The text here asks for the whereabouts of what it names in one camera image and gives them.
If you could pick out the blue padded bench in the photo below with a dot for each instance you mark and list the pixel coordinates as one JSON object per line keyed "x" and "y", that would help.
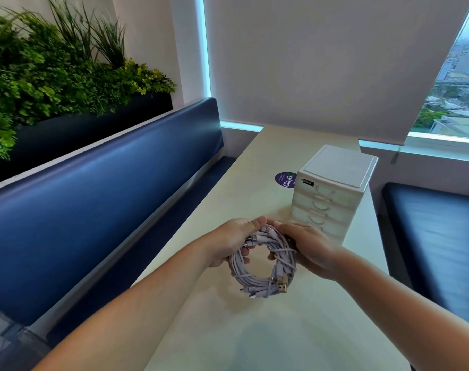
{"x": 83, "y": 212}
{"x": 435, "y": 235}

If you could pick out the glass window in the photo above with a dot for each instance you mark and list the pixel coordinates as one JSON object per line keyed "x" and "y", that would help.
{"x": 450, "y": 108}

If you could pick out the round purple sticker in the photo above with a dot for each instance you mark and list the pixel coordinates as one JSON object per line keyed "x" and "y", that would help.
{"x": 285, "y": 180}

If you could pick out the white table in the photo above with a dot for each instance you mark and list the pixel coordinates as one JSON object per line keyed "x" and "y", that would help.
{"x": 277, "y": 328}

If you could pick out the person's left hand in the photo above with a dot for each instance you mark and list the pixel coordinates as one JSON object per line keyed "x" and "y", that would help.
{"x": 226, "y": 239}

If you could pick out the person's right hand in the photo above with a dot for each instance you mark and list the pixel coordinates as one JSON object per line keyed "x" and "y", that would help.
{"x": 315, "y": 251}

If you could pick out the white mini drawer cabinet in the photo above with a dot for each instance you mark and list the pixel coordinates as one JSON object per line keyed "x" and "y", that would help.
{"x": 340, "y": 164}

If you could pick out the black planter box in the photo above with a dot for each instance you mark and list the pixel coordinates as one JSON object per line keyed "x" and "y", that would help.
{"x": 95, "y": 127}

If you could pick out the person's left forearm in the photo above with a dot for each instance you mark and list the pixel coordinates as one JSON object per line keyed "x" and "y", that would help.
{"x": 118, "y": 316}

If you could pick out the white roller blind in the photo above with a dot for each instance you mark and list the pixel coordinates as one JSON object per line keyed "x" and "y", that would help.
{"x": 323, "y": 61}

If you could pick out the green leafy plants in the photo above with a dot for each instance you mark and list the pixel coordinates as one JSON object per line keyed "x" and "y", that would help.
{"x": 45, "y": 81}

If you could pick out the person's right forearm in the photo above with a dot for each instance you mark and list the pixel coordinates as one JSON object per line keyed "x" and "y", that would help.
{"x": 412, "y": 305}

